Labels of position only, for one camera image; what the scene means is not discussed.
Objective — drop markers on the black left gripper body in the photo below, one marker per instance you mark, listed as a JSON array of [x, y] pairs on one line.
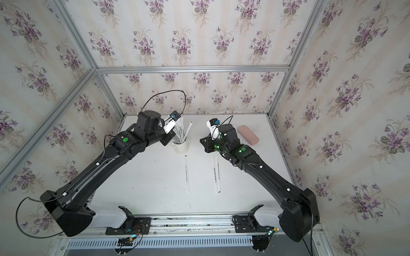
[[164, 137]]

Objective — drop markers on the pink eraser case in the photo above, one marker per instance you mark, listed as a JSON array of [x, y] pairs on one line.
[[249, 136]]

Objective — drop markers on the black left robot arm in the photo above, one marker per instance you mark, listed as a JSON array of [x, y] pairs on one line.
[[69, 205]]

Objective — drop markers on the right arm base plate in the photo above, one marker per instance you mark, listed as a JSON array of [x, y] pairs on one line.
[[248, 224]]

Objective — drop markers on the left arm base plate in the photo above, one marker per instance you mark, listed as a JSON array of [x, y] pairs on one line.
[[133, 226]]

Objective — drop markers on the white straw cup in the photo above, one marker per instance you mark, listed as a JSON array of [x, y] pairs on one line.
[[181, 148]]

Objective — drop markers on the bundle of wrapped straws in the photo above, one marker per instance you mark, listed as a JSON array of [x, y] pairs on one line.
[[179, 132]]

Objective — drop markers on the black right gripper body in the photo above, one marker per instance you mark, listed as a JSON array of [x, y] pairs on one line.
[[213, 145]]

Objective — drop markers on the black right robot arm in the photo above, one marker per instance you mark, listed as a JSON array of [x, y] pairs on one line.
[[300, 209]]

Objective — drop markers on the aluminium mounting rail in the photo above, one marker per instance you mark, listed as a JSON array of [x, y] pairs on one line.
[[167, 224]]

